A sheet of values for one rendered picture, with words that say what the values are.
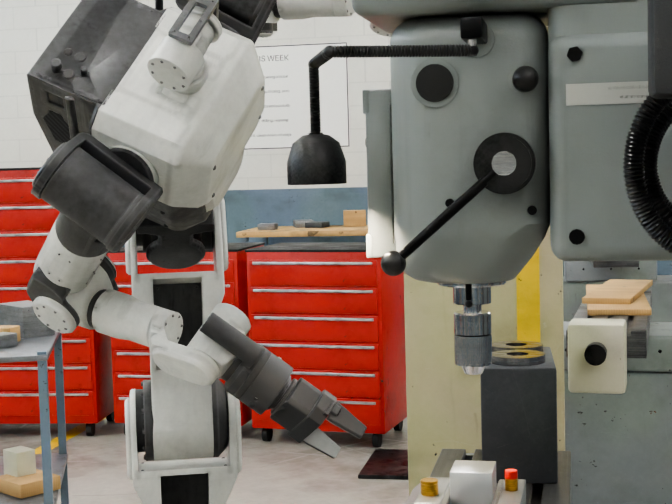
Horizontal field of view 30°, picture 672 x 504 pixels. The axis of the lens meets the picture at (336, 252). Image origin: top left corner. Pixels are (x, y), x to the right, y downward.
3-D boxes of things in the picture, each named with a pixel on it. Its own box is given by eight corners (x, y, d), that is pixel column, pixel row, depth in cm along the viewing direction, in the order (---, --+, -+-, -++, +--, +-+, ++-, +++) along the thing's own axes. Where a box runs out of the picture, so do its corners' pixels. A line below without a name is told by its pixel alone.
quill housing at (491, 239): (387, 288, 146) (380, 16, 144) (410, 272, 166) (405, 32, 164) (550, 287, 142) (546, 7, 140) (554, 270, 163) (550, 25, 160)
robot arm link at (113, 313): (148, 364, 193) (51, 331, 201) (182, 317, 199) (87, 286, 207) (130, 321, 186) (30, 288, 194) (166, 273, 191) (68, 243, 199)
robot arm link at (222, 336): (232, 408, 191) (172, 365, 190) (266, 356, 197) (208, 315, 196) (256, 383, 181) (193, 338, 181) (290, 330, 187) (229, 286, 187)
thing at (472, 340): (479, 358, 159) (478, 316, 158) (499, 363, 154) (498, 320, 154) (447, 362, 156) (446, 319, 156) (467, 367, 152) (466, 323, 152)
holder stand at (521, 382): (481, 483, 198) (479, 360, 196) (483, 450, 219) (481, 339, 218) (558, 484, 196) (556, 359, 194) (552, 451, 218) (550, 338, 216)
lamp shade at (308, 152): (285, 184, 153) (283, 134, 153) (342, 182, 154) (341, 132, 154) (290, 185, 146) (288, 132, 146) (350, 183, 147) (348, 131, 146)
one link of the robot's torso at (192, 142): (23, 218, 202) (-5, 89, 171) (124, 71, 219) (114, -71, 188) (185, 292, 199) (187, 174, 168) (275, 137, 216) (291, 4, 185)
